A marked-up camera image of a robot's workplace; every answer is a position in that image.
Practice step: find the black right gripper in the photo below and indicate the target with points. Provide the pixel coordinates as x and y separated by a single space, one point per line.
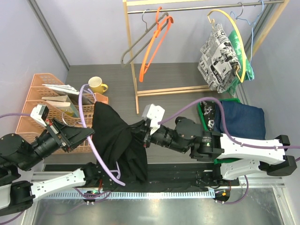
141 131

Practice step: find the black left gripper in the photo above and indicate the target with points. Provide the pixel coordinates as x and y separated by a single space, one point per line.
71 136

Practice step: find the black white patterned trousers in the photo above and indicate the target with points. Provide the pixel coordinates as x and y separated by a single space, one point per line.
208 112

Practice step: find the clear acrylic hanger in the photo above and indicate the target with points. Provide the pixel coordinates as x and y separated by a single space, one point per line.
148 30

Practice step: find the blue denim jeans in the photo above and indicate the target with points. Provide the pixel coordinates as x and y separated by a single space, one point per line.
244 121

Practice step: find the purple plastic hanger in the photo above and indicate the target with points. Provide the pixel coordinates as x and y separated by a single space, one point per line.
94 150

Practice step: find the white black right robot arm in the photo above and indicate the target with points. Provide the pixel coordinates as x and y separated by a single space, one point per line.
268 157

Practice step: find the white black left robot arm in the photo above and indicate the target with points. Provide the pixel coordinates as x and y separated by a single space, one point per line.
17 154

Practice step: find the orange compartment basket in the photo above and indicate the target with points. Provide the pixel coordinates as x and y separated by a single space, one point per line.
88 101

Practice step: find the papers in organizer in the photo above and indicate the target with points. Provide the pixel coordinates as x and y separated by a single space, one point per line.
66 99

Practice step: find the wooden clothes rack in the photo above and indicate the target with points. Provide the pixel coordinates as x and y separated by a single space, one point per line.
190 25

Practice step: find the orange file organizer rack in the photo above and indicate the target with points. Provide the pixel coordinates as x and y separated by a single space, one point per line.
30 127

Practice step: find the yellow mug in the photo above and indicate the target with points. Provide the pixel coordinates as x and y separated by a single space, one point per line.
96 85

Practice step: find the green plastic tray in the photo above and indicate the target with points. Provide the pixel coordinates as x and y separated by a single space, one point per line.
217 161

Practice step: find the white black printed garment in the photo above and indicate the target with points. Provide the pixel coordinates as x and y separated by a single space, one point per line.
219 64

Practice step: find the green hanging garment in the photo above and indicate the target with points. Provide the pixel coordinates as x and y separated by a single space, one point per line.
249 75

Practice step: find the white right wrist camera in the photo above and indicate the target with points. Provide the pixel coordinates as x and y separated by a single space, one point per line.
155 114

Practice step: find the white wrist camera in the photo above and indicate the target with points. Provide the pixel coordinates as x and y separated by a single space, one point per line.
39 114
155 114

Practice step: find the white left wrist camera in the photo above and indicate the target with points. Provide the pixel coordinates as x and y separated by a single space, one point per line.
39 114

